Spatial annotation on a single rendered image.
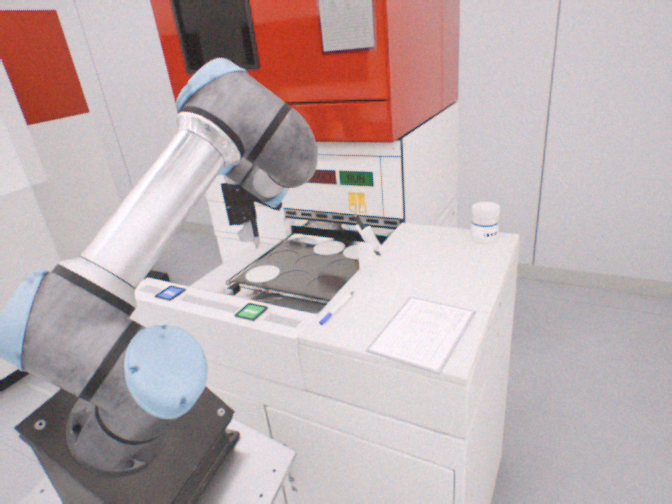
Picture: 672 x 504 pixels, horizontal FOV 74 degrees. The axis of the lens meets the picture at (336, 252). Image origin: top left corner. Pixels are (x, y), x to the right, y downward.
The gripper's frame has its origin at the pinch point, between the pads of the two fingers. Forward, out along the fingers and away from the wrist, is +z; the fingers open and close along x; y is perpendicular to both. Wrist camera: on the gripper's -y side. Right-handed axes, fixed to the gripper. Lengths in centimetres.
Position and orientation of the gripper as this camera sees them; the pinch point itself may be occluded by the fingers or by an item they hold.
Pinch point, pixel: (258, 243)
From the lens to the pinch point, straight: 136.0
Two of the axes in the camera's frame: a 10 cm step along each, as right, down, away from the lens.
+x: 2.8, 3.9, -8.7
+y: -9.5, 2.1, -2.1
